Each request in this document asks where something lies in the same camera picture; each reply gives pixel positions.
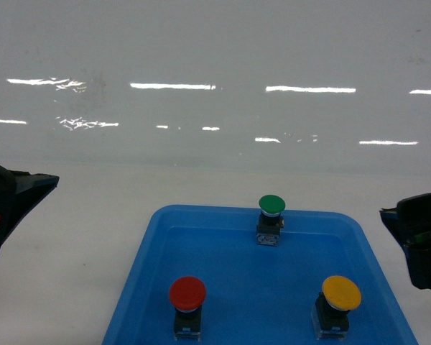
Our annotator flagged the green mushroom push button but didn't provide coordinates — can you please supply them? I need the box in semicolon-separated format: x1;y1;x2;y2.
256;194;286;247

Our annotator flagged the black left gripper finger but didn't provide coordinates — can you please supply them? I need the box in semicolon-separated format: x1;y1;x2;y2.
0;166;60;249

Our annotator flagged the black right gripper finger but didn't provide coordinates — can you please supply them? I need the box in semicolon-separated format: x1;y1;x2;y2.
379;193;431;290

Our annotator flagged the red mushroom push button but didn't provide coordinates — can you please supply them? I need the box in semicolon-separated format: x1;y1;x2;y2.
169;276;207;341

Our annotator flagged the yellow mushroom push button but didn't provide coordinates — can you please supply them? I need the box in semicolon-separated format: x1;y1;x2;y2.
311;275;362;341

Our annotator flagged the white glossy back board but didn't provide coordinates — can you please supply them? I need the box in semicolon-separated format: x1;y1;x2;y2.
0;1;431;177

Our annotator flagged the blue plastic tray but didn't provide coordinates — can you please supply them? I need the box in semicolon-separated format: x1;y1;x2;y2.
103;206;416;344

